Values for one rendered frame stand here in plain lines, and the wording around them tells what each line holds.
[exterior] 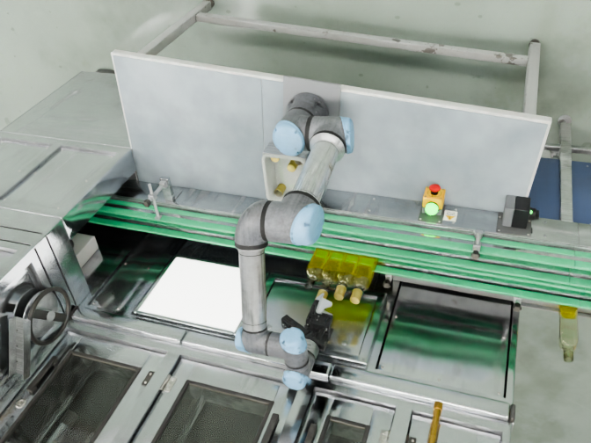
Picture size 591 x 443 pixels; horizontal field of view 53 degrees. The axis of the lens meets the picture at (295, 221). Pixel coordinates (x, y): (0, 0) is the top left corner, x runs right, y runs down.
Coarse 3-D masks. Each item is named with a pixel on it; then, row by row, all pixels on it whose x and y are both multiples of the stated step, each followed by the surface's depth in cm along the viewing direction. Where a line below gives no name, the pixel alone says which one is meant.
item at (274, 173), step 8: (264, 160) 221; (280, 160) 228; (288, 160) 226; (296, 160) 216; (304, 160) 218; (264, 168) 223; (272, 168) 229; (280, 168) 230; (296, 168) 227; (264, 176) 226; (272, 176) 230; (280, 176) 232; (288, 176) 231; (296, 176) 230; (272, 184) 232; (288, 184) 233; (272, 192) 233; (280, 200) 231
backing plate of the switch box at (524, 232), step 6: (498, 216) 209; (498, 222) 207; (528, 222) 205; (498, 228) 204; (504, 228) 204; (510, 228) 204; (516, 228) 204; (528, 228) 203; (510, 234) 202; (516, 234) 201; (522, 234) 201; (528, 234) 201
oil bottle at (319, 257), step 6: (318, 252) 220; (324, 252) 220; (312, 258) 218; (318, 258) 218; (324, 258) 218; (312, 264) 216; (318, 264) 216; (324, 264) 216; (312, 270) 214; (318, 270) 213; (318, 276) 214
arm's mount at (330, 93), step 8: (288, 80) 206; (296, 80) 205; (304, 80) 204; (312, 80) 203; (288, 88) 208; (296, 88) 207; (304, 88) 206; (312, 88) 205; (320, 88) 204; (328, 88) 203; (336, 88) 202; (288, 96) 209; (320, 96) 205; (328, 96) 204; (336, 96) 203; (328, 104) 206; (336, 104) 205; (328, 112) 208; (336, 112) 207
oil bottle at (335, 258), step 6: (330, 252) 221; (336, 252) 220; (342, 252) 220; (330, 258) 218; (336, 258) 217; (342, 258) 218; (330, 264) 215; (336, 264) 215; (324, 270) 213; (330, 270) 213; (336, 270) 213; (324, 276) 212; (330, 276) 211; (336, 276) 212; (336, 282) 214
